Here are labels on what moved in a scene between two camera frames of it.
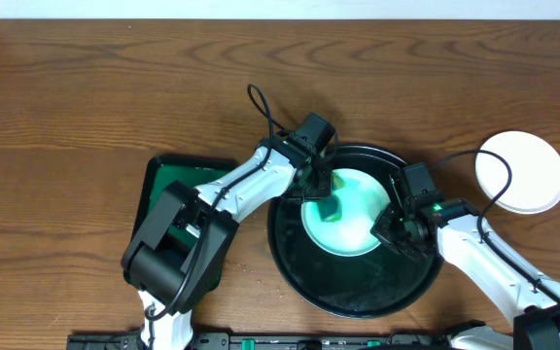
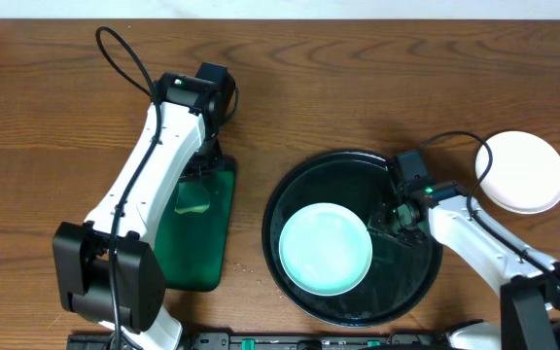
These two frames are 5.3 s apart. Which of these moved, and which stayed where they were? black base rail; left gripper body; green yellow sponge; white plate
Moved: green yellow sponge; left gripper body
Stayed: black base rail; white plate
